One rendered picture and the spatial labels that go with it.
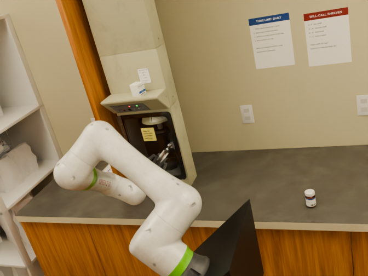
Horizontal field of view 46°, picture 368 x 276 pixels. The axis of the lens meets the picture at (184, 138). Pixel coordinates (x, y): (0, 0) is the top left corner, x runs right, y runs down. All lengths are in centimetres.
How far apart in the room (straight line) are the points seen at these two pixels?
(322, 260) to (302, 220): 24
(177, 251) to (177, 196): 17
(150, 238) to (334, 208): 93
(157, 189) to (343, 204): 94
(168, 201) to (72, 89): 171
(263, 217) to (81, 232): 105
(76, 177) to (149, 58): 79
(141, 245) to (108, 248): 111
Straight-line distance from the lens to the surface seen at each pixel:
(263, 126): 256
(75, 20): 223
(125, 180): 198
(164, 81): 213
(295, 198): 212
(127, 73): 220
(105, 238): 247
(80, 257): 268
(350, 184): 219
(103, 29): 219
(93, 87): 226
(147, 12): 208
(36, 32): 298
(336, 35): 235
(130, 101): 212
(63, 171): 158
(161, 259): 142
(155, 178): 144
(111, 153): 152
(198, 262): 145
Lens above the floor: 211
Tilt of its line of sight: 23 degrees down
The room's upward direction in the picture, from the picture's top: 14 degrees counter-clockwise
